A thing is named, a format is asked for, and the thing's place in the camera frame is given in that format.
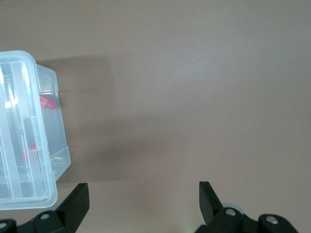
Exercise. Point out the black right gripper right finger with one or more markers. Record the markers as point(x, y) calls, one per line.
point(211, 208)

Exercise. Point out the clear plastic box lid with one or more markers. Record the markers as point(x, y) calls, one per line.
point(22, 121)

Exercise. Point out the clear plastic storage box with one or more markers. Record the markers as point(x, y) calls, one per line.
point(57, 136)

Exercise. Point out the red block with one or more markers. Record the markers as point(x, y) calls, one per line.
point(30, 151)
point(47, 102)

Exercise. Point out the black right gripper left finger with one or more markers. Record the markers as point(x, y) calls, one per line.
point(75, 208)

